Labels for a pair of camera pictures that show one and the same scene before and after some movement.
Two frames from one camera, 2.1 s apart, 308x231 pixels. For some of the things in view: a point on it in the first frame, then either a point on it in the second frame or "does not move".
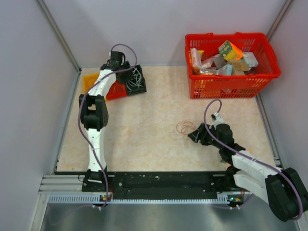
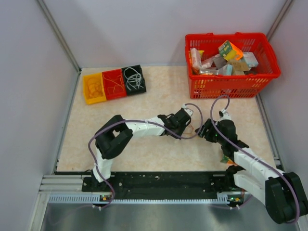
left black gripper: x=129 y=74 to x=183 y=127
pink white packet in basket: x=196 y=57 does not move
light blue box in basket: x=250 y=59 does not move
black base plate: x=160 y=182 does not move
